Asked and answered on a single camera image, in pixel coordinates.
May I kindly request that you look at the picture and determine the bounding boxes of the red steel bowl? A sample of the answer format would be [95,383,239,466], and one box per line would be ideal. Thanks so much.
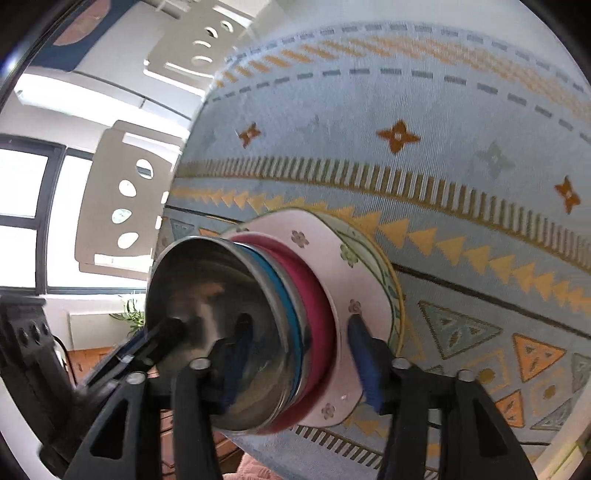
[226,233,335,423]

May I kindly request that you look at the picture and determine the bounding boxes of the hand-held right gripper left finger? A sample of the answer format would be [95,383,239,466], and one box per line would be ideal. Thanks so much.
[62,314,259,480]

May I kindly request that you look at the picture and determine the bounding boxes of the patterned blue table mat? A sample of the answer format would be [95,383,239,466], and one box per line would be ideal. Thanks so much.
[154,21,591,480]

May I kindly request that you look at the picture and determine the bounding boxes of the person's pink clothing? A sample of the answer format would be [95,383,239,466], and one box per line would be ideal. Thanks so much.
[235,455,287,480]

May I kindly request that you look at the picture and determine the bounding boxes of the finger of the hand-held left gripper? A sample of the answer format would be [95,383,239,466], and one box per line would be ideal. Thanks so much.
[81,330,153,393]
[139,318,188,365]

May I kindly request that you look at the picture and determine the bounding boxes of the green potted plant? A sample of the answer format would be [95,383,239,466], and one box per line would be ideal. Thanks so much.
[110,298,147,342]

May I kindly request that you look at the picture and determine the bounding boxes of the round floral plate orange rim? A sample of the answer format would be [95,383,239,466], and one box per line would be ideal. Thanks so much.
[318,209,408,358]

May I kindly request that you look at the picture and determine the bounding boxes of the dark-framed window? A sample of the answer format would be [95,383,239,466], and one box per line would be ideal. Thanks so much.
[0,134,93,296]

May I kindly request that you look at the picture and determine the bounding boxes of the blue steel bowl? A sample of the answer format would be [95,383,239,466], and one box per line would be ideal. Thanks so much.
[147,235,308,432]

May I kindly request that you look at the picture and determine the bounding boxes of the blue wall hanging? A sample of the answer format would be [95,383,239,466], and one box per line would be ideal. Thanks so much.
[34,0,153,72]

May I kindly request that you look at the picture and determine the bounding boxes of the white cutout chair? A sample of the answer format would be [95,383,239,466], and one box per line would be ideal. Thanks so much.
[143,0,257,95]
[76,120,192,278]

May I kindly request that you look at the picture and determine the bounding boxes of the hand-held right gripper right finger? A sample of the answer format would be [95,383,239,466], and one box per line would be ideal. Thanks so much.
[347,314,539,480]

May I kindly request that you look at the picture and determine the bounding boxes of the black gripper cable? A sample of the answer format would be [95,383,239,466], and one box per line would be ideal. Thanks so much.
[51,335,75,386]

